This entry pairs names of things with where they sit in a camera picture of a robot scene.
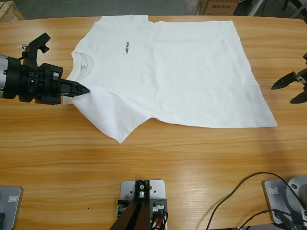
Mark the white t-shirt with black logo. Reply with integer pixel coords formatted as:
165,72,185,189
63,14,278,144

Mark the arm grey base plate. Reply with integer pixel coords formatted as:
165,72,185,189
261,175,307,225
0,186,24,230

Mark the patterned cardboard box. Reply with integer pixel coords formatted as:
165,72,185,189
193,0,209,15

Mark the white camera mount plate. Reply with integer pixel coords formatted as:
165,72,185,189
119,179,167,218

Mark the wooden crate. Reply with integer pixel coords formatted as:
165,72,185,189
0,0,24,23

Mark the grey metal frame leg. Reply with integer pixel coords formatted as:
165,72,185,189
248,0,268,17

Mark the long looping black cable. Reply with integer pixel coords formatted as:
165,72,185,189
208,171,307,230

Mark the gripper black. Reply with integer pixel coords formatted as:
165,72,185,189
4,58,91,106
271,70,307,104

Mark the AUX cardboard box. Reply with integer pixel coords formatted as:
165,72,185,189
203,0,240,16

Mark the black corner bracket with bolt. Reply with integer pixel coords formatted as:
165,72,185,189
151,198,168,216
117,198,131,218

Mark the black cable with plug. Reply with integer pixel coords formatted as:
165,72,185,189
236,207,307,230

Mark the orange and black wire bundle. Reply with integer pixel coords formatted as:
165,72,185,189
150,212,171,230

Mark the dark camera post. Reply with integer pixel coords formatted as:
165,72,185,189
109,179,154,230

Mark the black metal frame leg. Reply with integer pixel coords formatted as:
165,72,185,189
282,0,307,19

